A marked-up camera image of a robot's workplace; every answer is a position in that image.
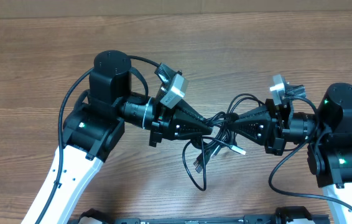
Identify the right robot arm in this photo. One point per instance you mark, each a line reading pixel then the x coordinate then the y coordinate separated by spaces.
pixel 326 131

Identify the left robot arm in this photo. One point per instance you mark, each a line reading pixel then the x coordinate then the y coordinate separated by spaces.
pixel 97 122

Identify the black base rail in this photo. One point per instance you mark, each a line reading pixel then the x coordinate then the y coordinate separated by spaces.
pixel 282 215

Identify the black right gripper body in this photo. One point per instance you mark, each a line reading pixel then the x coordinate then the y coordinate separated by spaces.
pixel 277 137

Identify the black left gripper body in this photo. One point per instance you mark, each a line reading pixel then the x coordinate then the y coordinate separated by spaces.
pixel 162 123

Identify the cardboard back wall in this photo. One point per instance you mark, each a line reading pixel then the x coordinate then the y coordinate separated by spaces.
pixel 10 9

